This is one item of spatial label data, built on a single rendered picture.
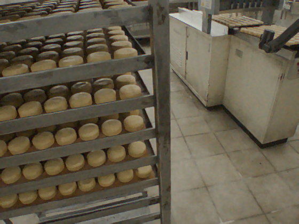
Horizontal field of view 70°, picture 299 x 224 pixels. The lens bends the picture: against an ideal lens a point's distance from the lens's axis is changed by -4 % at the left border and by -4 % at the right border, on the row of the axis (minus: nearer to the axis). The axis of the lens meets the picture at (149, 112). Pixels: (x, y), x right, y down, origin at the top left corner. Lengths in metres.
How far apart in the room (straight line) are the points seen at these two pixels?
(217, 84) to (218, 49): 0.37
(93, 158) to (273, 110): 1.55
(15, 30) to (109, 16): 0.16
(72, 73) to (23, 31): 0.11
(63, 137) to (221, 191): 1.39
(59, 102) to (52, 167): 0.19
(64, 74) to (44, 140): 0.20
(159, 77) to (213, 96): 2.01
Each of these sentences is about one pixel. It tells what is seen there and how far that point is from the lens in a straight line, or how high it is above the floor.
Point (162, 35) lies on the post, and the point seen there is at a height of 1.29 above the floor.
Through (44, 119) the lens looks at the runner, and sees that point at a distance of 0.50.
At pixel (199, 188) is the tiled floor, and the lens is 1.77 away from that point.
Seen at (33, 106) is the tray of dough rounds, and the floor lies 1.15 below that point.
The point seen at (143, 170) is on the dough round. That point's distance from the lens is 0.68.
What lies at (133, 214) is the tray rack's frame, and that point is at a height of 0.15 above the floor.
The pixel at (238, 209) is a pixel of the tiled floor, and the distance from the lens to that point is 1.72.
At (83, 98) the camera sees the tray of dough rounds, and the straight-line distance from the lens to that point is 0.52.
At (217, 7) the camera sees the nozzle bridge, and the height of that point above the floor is 1.09.
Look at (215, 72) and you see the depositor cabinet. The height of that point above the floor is 0.48.
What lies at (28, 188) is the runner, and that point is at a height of 0.96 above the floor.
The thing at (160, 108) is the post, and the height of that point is 1.14.
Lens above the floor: 1.39
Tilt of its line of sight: 33 degrees down
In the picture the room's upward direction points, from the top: 4 degrees counter-clockwise
